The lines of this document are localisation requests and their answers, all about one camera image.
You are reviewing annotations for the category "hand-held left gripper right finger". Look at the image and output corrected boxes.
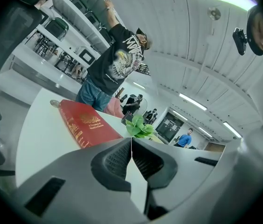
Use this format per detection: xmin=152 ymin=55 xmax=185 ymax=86
xmin=132 ymin=138 xmax=223 ymax=221

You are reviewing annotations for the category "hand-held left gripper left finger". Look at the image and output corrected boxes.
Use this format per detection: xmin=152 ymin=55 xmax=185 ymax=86
xmin=10 ymin=138 xmax=150 ymax=224

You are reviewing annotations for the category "green plant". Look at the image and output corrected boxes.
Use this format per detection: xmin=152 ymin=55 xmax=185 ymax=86
xmin=125 ymin=114 xmax=155 ymax=139

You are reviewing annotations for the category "black double door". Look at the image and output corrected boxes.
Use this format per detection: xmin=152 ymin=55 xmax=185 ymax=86
xmin=156 ymin=112 xmax=185 ymax=143

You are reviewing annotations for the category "red hardcover book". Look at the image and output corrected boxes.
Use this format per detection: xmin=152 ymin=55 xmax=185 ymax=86
xmin=58 ymin=98 xmax=124 ymax=149

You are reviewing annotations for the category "black pen holder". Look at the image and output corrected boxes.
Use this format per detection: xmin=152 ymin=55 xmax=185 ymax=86
xmin=121 ymin=111 xmax=134 ymax=126

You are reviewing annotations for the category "black stair railing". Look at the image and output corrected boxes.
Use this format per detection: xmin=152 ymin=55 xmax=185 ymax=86
xmin=140 ymin=63 xmax=151 ymax=76

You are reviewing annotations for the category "white appliance with black panel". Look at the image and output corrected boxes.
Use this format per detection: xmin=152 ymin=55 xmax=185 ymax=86
xmin=77 ymin=48 xmax=95 ymax=64

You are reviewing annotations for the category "white metal shelving rack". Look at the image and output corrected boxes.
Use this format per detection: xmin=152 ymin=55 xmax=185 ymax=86
xmin=0 ymin=0 xmax=123 ymax=95

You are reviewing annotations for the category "round metal ceiling fixture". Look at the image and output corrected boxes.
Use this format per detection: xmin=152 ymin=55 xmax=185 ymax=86
xmin=207 ymin=7 xmax=221 ymax=21

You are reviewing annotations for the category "dark green storage bin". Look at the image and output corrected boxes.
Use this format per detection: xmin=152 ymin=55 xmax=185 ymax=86
xmin=44 ymin=17 xmax=69 ymax=42

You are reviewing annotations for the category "row of black storage bins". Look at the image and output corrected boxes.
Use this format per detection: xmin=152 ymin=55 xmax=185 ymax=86
xmin=59 ymin=0 xmax=113 ymax=44

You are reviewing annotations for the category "black office chair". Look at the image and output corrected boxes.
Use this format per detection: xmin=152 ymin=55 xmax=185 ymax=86
xmin=0 ymin=0 xmax=44 ymax=179

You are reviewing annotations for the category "black head camera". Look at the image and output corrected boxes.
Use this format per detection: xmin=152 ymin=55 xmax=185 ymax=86
xmin=232 ymin=27 xmax=249 ymax=56

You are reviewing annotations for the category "black head strap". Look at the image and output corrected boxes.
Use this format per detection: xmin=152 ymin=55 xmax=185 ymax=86
xmin=246 ymin=5 xmax=263 ymax=57

